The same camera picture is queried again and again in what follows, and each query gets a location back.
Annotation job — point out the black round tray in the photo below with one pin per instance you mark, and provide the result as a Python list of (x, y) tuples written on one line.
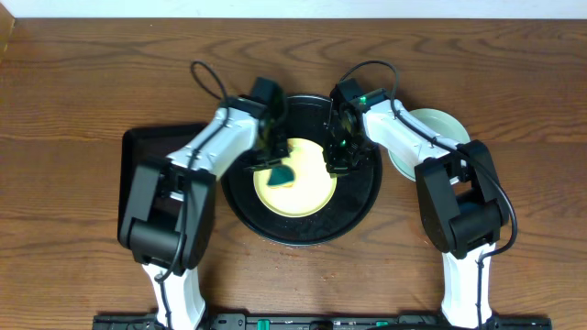
[(353, 197)]

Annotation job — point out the yellow plate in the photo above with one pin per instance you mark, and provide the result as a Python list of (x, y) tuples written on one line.
[(312, 188)]

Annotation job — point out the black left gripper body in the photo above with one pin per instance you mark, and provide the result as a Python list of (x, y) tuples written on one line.
[(273, 152)]

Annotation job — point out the green yellow sponge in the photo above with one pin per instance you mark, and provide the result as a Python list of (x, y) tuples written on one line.
[(281, 175)]

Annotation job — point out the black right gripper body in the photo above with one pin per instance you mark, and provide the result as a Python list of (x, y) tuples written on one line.
[(343, 157)]

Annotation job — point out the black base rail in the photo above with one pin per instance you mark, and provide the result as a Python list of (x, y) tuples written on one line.
[(239, 321)]

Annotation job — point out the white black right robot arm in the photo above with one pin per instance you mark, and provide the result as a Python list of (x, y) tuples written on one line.
[(461, 203)]

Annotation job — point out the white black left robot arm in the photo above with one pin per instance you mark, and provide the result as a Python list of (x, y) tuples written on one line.
[(168, 194)]

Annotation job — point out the mint green plate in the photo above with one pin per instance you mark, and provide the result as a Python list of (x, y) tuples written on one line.
[(439, 121)]

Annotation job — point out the black rectangular tray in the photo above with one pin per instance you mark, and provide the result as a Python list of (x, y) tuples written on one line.
[(149, 141)]

